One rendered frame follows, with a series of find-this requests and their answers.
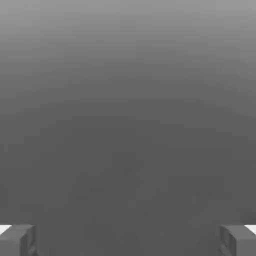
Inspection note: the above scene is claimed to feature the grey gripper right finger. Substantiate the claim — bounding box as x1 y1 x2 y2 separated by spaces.
218 224 256 256

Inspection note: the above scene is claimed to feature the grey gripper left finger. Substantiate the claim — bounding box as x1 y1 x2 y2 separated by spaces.
0 224 38 256

